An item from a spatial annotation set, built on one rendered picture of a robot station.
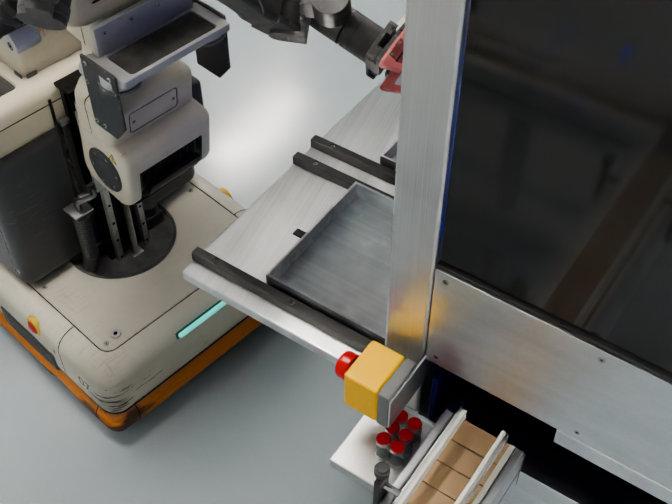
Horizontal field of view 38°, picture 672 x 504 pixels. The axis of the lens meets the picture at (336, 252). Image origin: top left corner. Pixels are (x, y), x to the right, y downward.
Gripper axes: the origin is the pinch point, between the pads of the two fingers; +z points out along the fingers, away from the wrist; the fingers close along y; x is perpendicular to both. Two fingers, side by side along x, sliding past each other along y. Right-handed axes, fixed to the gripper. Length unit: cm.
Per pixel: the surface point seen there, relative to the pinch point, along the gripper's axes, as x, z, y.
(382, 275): 25.7, 9.8, 20.0
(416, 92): 11.9, 4.5, -40.2
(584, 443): 30, 44, -13
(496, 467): 40, 38, -6
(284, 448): 69, 11, 102
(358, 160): 10.4, -6.4, 33.5
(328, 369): 48, 8, 116
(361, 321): 34.0, 11.5, 14.2
